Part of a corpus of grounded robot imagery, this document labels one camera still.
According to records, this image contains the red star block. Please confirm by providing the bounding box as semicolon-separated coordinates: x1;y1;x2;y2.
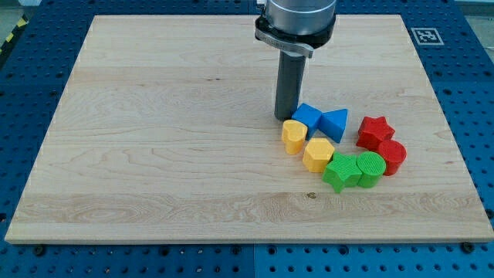
356;116;395;151

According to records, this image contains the green cylinder block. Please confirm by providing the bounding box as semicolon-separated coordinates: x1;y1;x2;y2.
357;151;386;188

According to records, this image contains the blue cube block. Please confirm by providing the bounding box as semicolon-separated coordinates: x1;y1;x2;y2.
292;103;323;141

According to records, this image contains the black yellow hazard tape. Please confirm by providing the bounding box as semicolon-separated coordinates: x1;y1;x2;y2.
1;15;29;55

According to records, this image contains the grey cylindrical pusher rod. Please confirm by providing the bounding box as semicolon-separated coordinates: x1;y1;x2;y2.
274;51;306;121

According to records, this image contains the red cylinder block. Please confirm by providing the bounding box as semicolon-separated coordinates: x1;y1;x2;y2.
377;140;407;176

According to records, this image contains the white fiducial marker tag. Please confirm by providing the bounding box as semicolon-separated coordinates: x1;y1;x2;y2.
411;27;444;46

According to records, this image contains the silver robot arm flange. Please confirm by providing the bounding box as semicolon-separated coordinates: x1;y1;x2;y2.
255;0;337;58

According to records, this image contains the light wooden board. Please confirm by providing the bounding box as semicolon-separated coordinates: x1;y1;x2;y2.
5;15;493;245

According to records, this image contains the blue triangle block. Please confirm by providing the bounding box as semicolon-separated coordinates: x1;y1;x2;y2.
318;109;348;143

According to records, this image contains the yellow hexagon block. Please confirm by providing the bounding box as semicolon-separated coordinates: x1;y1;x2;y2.
303;138;335;173

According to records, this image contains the green star block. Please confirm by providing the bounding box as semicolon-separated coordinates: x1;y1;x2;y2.
322;152;362;194

